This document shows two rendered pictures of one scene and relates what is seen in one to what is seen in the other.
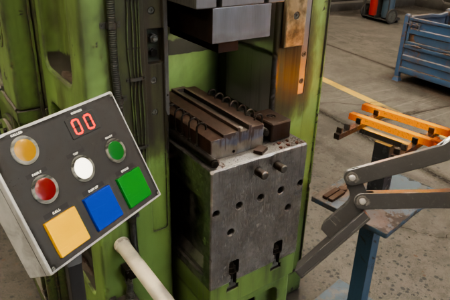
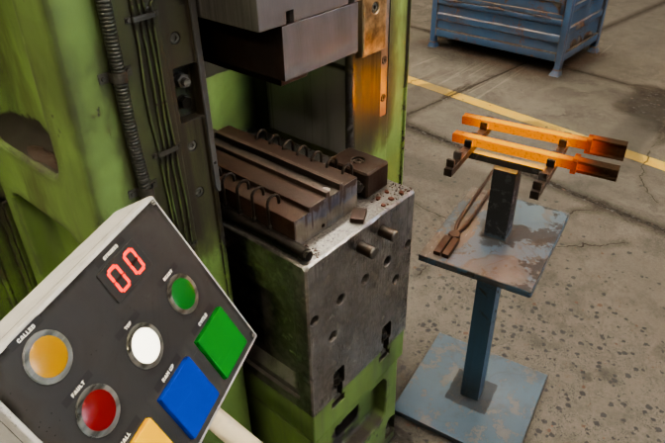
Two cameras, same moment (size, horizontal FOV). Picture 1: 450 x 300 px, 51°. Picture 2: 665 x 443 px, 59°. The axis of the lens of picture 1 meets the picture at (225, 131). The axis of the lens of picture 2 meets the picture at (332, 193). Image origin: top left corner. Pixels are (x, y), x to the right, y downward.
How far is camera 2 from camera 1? 0.36 m
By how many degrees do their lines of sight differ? 14
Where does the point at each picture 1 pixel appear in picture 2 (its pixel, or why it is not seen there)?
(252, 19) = (335, 32)
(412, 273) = (521, 304)
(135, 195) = (228, 354)
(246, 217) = (349, 310)
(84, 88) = (89, 184)
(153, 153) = (205, 250)
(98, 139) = (153, 286)
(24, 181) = (62, 413)
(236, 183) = (335, 272)
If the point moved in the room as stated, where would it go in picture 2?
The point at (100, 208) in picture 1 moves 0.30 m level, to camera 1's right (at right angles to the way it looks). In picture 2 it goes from (187, 401) to (407, 355)
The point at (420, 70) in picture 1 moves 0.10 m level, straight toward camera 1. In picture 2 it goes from (462, 31) to (462, 35)
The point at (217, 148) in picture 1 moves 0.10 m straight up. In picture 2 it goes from (303, 227) to (301, 186)
